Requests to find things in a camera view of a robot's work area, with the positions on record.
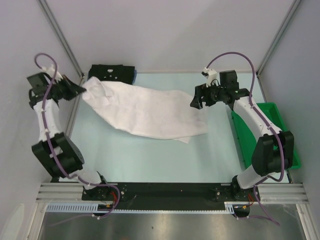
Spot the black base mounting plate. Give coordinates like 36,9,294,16
81,181,261,212

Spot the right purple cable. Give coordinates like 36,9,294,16
206,51,286,227

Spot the right aluminium frame post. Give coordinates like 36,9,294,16
256,0,303,75

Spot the purple cable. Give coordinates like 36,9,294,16
206,51,286,227
34,52,121,221

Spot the left aluminium frame post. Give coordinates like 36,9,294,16
36,0,84,78

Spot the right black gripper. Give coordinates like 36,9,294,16
190,80,226,110

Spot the green plastic tray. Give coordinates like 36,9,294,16
230,102,302,171

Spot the aluminium front rail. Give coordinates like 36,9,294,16
36,182,309,204

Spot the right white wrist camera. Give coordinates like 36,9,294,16
201,67,219,88

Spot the light blue cable duct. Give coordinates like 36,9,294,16
46,203,234,214

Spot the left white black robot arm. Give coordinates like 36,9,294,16
27,72,111,201

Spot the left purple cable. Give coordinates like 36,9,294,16
34,52,121,221

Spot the aluminium frame post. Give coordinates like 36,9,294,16
36,0,84,78
256,0,303,75

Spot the white long sleeve shirt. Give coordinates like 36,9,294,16
82,77,209,143

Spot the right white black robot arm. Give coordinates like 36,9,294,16
71,70,294,201

